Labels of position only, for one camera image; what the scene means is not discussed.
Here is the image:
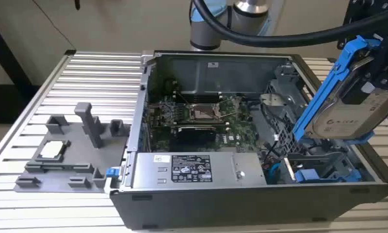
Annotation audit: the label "CPU socket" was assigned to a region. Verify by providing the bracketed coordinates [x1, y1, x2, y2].
[183, 103, 223, 122]

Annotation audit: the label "black data wire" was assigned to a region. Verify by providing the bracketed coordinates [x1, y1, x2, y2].
[263, 134, 290, 161]

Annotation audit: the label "black graphics card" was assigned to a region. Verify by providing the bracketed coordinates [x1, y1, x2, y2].
[170, 124, 229, 152]

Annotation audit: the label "grey power supply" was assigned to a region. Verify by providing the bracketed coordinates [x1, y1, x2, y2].
[129, 152, 267, 189]

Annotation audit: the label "black PC case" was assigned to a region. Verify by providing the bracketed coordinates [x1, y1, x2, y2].
[107, 50, 388, 230]

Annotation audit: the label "silver drive cage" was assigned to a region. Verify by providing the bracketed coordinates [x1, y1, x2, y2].
[259, 80, 310, 149]

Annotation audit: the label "dark desk frame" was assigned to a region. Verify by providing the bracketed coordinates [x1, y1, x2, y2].
[0, 13, 41, 125]

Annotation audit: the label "thick black hose cable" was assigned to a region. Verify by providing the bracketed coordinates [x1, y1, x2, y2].
[190, 0, 388, 48]

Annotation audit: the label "metal disk bay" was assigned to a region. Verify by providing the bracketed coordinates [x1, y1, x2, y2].
[283, 135, 376, 185]

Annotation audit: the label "silver CPU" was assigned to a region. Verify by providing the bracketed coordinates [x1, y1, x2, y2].
[39, 141, 66, 158]

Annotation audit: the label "grey parts rack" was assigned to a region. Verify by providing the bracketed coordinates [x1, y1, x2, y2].
[14, 101, 131, 194]

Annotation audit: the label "blue wire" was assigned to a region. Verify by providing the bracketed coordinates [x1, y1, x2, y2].
[265, 162, 281, 184]

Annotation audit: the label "hard disk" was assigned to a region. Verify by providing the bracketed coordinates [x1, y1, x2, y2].
[291, 35, 388, 147]

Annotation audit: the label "black RAM slots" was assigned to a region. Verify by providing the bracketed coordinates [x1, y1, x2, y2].
[178, 92, 222, 103]

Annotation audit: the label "green motherboard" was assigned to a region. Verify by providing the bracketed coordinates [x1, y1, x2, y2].
[146, 93, 262, 152]

